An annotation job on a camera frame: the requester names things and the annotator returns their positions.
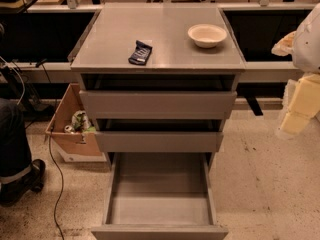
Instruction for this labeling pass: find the dark trouser leg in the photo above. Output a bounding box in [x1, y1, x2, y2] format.
[0, 99, 31, 184]

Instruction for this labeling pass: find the crumpled green white wrapper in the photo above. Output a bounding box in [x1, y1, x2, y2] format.
[64, 110, 96, 133]

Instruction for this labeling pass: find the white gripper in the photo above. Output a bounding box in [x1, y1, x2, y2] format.
[271, 31, 320, 138]

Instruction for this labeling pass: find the dark blue snack packet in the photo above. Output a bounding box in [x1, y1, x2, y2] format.
[128, 40, 153, 66]

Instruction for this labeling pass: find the white paper bowl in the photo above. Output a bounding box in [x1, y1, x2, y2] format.
[188, 24, 227, 48]

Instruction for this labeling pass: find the grey middle drawer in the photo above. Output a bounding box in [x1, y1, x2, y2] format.
[96, 119, 223, 153]

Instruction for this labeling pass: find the grey drawer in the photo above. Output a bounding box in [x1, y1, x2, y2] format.
[92, 153, 228, 240]
[80, 74, 237, 119]
[96, 119, 223, 153]

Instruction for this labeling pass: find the black floor cable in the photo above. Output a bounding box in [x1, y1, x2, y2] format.
[48, 127, 66, 240]

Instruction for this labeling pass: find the grey drawer cabinet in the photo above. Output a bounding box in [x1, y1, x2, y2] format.
[68, 2, 247, 172]

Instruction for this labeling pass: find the grey bottom drawer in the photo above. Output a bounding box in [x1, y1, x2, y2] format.
[92, 153, 228, 240]

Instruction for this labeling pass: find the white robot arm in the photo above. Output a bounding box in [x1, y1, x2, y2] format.
[271, 4, 320, 139]

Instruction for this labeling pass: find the black shoe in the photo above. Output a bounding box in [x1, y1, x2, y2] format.
[0, 159, 46, 206]

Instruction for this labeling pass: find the black table bracket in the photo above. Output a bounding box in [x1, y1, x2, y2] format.
[245, 96, 263, 116]

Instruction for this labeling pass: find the grey workbench frame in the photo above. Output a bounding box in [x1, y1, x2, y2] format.
[0, 2, 320, 85]

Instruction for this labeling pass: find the brown cardboard box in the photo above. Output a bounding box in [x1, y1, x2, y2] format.
[46, 83, 105, 162]

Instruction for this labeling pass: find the grey top drawer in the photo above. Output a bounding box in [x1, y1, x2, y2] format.
[80, 74, 237, 119]

